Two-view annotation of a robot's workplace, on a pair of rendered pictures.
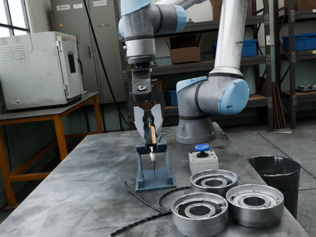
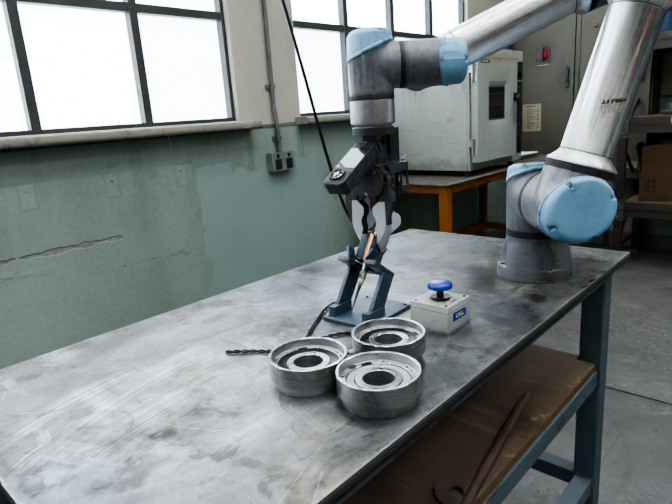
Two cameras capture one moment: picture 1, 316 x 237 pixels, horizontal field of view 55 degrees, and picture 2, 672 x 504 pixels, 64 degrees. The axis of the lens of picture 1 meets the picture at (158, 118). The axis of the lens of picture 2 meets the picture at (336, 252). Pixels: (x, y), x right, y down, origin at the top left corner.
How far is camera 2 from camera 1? 0.53 m
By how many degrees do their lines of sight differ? 40
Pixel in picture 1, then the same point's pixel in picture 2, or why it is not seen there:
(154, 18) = (388, 66)
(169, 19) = (420, 67)
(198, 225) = (274, 374)
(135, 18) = (355, 68)
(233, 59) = (588, 135)
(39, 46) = not seen: hidden behind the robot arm
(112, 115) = not seen: hidden behind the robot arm
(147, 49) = (369, 116)
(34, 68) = (431, 109)
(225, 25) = (592, 64)
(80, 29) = (558, 33)
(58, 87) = (461, 143)
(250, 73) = not seen: outside the picture
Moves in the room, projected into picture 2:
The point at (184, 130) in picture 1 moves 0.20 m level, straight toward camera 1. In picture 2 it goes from (505, 253) to (451, 277)
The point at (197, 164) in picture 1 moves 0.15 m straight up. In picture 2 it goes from (418, 308) to (415, 216)
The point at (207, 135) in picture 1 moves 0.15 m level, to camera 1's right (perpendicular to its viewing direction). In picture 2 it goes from (539, 271) to (624, 283)
